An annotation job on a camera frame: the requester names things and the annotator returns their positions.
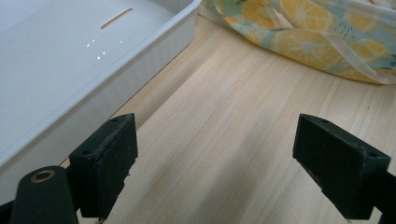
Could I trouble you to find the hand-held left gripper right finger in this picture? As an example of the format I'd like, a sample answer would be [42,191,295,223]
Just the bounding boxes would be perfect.
[292,113,391,220]

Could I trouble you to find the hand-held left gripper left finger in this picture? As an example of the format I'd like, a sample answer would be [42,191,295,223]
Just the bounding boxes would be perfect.
[68,113,139,220]

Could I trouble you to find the white plastic tray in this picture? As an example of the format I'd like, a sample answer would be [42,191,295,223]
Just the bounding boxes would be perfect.
[0,0,203,206]

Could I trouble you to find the lemon print fabric bag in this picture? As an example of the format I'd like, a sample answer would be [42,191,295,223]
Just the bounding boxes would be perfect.
[199,0,396,86]

